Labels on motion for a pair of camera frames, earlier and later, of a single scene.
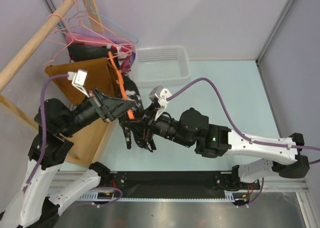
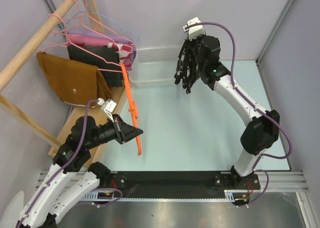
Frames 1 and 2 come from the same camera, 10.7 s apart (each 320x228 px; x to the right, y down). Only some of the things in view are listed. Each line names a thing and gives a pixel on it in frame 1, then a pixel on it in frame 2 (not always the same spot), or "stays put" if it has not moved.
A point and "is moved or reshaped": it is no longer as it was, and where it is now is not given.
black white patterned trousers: (134, 107) → (187, 67)
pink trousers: (124, 52) stays put
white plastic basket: (161, 65) stays put
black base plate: (177, 184) stays put
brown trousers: (100, 76) is moved or reshaped
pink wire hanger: (74, 38) → (81, 50)
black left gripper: (112, 107) → (124, 131)
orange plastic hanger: (120, 82) → (133, 108)
